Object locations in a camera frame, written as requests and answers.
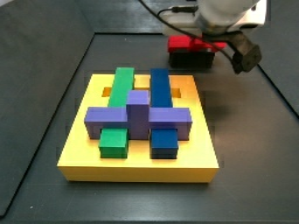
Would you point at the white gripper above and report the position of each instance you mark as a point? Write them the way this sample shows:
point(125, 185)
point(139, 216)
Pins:
point(219, 16)

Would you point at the red cross-shaped block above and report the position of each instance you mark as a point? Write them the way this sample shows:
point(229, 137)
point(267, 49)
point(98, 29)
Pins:
point(185, 43)

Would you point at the yellow base board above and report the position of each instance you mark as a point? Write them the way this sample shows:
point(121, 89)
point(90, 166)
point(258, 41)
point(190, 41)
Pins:
point(195, 166)

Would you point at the black block holder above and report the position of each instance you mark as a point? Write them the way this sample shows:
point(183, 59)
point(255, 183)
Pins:
point(191, 59)

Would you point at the purple cross-shaped block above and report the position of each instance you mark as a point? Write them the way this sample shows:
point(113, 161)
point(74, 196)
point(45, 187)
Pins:
point(139, 118)

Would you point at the blue long bar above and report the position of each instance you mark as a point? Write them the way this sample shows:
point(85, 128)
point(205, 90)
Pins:
point(163, 138)

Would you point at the green long bar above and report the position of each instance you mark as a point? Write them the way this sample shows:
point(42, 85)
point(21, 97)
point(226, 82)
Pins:
point(114, 139)

